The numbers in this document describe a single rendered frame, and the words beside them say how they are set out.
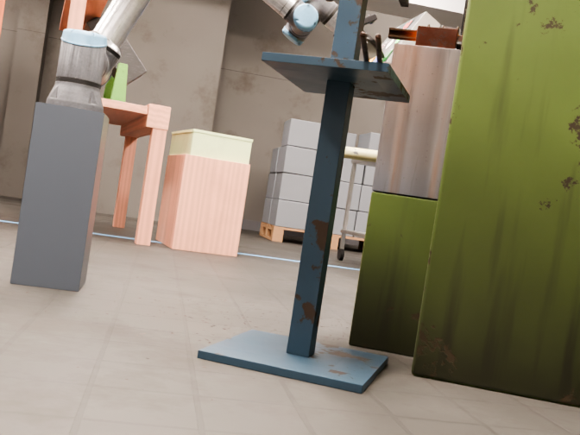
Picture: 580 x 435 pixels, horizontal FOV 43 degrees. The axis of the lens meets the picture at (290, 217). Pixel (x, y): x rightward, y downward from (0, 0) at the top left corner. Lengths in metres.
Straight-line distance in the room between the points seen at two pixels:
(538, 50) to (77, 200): 1.49
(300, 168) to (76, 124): 4.99
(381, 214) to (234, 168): 2.63
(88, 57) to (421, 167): 1.16
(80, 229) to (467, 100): 1.31
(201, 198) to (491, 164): 2.99
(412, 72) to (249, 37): 6.96
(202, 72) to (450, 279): 6.32
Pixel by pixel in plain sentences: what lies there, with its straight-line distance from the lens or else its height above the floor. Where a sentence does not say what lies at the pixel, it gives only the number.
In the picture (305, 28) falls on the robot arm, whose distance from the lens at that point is 2.69.
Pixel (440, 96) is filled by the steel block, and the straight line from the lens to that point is 2.24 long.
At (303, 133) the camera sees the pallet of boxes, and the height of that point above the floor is 1.11.
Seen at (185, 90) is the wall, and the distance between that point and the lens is 8.00.
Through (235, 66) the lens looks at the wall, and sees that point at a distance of 9.06.
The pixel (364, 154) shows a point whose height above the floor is 0.62.
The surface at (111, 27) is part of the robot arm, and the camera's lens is 2.80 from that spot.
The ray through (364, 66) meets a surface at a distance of 1.69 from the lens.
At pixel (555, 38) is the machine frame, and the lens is 2.01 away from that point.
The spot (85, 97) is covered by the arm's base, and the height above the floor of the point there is 0.64.
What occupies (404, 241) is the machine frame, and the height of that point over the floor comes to 0.33.
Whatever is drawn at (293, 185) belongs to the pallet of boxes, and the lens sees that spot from 7.35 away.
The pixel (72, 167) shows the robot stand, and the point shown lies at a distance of 2.53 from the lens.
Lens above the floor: 0.40
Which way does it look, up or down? 1 degrees down
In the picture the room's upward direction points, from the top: 9 degrees clockwise
